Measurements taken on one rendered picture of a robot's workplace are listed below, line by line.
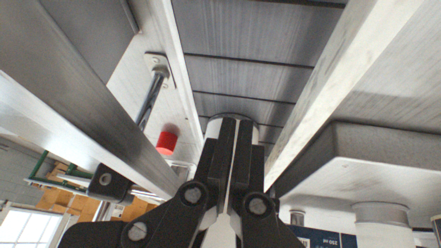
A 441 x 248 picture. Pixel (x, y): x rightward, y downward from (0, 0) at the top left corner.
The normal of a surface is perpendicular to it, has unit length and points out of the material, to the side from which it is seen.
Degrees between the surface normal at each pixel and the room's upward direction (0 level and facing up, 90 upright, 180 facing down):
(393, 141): 90
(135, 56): 0
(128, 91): 0
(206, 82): 0
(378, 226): 90
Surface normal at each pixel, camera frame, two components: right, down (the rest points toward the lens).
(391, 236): -0.35, -0.54
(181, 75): -0.18, 0.86
